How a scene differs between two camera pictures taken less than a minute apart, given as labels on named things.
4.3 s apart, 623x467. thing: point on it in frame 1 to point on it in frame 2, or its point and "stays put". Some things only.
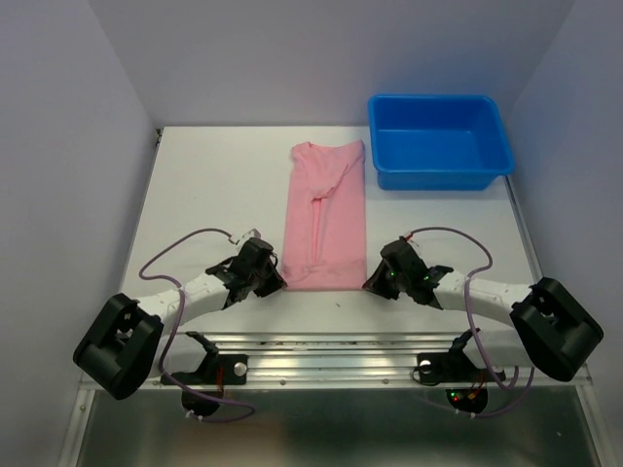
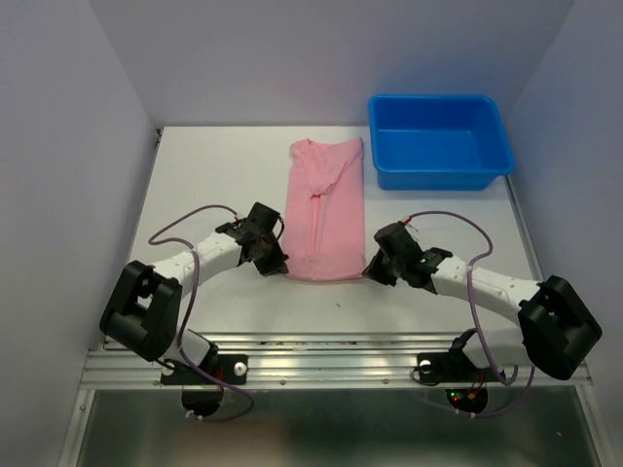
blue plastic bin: [437, 142] stays put
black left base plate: [213, 370] stays put
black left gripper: [274, 283] to [276, 264]
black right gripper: [375, 283] to [374, 271]
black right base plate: [454, 367] stays put
